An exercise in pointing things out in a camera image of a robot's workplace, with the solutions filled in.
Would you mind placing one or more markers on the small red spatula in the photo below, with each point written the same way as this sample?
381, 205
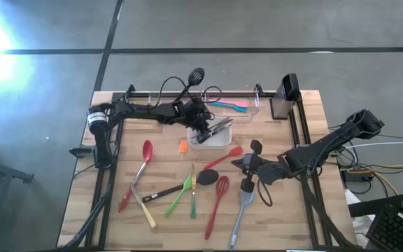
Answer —
235, 151

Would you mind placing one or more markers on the clear plastic bin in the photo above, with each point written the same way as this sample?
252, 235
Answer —
152, 98
254, 105

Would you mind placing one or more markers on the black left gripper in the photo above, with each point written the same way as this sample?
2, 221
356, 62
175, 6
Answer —
184, 112

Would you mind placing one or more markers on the white paper bag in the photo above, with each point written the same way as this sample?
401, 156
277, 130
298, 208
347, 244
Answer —
360, 224

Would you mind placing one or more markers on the lime green spatula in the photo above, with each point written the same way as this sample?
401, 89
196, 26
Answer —
178, 196

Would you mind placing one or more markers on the black ladle spoon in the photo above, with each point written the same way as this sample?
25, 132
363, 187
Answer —
208, 177

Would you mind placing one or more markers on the grey serving spoon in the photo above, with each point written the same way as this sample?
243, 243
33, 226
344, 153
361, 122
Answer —
241, 217

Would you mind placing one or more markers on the black keyboard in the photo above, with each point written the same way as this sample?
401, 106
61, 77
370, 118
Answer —
394, 231

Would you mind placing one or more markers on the clear plastic utensil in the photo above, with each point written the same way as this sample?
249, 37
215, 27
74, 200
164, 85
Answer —
222, 128

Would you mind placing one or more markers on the pink silicone spatula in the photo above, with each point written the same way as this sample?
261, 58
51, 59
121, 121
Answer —
238, 103

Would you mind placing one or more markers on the black power box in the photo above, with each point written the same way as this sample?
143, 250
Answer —
357, 176

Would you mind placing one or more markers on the red slotted spoon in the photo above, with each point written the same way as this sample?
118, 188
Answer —
222, 185

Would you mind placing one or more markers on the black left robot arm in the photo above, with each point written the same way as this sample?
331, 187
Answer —
142, 111

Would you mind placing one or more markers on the black side bracket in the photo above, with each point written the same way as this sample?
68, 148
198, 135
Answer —
80, 151

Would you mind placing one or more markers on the black slotted spoon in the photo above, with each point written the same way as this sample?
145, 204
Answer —
196, 76

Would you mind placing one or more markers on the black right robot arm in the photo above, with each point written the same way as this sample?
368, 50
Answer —
327, 147

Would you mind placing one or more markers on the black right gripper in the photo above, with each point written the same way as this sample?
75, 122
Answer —
271, 173

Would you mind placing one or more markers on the white plastic bin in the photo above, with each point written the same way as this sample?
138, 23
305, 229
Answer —
222, 141

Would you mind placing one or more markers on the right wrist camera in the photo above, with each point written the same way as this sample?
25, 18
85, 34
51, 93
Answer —
247, 161

